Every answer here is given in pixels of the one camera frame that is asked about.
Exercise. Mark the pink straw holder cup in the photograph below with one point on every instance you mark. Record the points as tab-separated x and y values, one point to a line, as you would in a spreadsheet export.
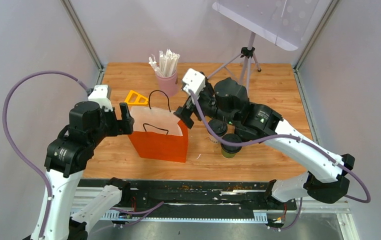
168	85

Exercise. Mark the wrapped straws bundle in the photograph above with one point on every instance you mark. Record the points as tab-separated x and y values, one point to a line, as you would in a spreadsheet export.
166	65

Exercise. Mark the yellow triangular plastic piece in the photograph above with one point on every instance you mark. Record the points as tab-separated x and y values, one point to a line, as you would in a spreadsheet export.
134	98

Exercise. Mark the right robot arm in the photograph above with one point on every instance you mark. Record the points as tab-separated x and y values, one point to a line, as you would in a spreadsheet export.
325	177

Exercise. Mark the green paper cup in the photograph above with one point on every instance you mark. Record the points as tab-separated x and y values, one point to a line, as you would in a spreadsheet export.
228	155

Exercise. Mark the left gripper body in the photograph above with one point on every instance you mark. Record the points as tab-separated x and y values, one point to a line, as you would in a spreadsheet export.
113	127

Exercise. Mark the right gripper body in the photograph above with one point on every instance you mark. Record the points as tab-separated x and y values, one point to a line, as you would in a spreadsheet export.
206	101

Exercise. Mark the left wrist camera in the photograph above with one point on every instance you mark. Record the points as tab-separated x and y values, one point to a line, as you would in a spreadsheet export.
101	95

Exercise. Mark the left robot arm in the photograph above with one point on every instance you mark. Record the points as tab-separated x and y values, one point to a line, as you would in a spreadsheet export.
66	159

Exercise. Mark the white board on tripod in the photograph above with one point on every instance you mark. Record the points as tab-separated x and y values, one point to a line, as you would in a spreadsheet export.
281	22

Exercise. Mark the grey tripod stand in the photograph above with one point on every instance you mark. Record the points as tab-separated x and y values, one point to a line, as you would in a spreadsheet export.
247	53

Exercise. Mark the white paper cup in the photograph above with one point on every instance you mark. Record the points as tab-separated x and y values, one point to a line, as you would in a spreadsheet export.
212	138

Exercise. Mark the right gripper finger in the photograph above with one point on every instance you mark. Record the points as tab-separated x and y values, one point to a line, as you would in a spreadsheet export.
183	113
187	120

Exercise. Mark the orange paper bag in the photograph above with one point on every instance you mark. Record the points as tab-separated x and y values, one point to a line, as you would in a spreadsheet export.
158	134

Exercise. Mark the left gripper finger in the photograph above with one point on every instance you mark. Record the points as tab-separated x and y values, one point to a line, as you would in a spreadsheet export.
127	126
126	117

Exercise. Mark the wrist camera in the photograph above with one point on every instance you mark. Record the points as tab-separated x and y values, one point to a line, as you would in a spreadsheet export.
101	95
194	81

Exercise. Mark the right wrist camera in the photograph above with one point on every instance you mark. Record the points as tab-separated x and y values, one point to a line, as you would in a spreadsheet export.
194	81

